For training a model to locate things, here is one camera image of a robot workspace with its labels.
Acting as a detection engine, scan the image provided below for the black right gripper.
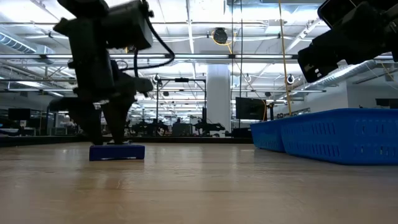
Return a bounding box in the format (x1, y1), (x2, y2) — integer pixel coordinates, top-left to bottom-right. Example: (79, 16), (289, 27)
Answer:
(297, 18), (394, 83)

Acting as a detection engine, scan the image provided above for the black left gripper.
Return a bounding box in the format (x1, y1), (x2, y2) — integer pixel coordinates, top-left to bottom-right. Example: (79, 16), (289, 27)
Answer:
(49, 0), (154, 146)

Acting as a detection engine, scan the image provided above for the navy blue rectangular block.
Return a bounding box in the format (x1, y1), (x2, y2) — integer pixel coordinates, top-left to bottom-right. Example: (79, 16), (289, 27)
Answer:
(89, 144), (146, 162)

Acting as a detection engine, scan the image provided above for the black background rig stand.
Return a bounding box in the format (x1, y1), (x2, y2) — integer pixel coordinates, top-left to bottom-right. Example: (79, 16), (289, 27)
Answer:
(154, 74), (208, 136)

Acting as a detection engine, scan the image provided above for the dark background desk monitor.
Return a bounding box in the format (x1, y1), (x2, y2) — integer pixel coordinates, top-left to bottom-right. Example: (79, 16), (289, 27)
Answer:
(7, 108), (32, 121)

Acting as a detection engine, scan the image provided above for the blue perforated plastic basket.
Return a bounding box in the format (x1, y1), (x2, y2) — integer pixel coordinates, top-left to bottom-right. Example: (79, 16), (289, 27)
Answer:
(280, 108), (398, 166)
(249, 119), (286, 152)

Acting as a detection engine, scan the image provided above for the black monitor on stand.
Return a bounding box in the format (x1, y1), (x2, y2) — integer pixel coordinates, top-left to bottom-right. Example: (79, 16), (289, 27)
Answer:
(235, 96), (267, 121)

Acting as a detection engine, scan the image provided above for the white square pillar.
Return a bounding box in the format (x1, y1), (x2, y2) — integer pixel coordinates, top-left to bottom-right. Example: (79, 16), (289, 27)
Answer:
(206, 63), (233, 133)

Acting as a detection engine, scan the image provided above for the silver ceiling duct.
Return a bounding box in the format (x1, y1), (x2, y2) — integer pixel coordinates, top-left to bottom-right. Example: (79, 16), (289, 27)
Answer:
(306, 59), (374, 90)

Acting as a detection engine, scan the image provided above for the yellow hanging cable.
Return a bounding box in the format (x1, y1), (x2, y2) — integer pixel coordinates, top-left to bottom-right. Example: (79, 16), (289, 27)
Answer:
(277, 0), (293, 117)

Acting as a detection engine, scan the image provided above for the dark wall screen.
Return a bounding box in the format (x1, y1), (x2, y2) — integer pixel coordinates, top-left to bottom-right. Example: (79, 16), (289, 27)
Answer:
(374, 98), (398, 110)

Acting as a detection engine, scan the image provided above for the black aluminium table frame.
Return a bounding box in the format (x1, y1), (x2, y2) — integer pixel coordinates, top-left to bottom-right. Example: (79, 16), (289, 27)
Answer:
(0, 135), (254, 147)

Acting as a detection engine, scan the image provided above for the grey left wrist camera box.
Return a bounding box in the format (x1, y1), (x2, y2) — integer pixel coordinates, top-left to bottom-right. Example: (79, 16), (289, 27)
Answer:
(102, 0), (155, 51)

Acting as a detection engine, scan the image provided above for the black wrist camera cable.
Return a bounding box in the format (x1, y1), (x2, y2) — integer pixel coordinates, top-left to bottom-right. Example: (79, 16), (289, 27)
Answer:
(132, 12), (175, 78)

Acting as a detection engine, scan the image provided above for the black ceiling cable reel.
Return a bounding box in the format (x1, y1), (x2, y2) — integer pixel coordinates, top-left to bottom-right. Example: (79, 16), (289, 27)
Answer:
(211, 27), (234, 54)

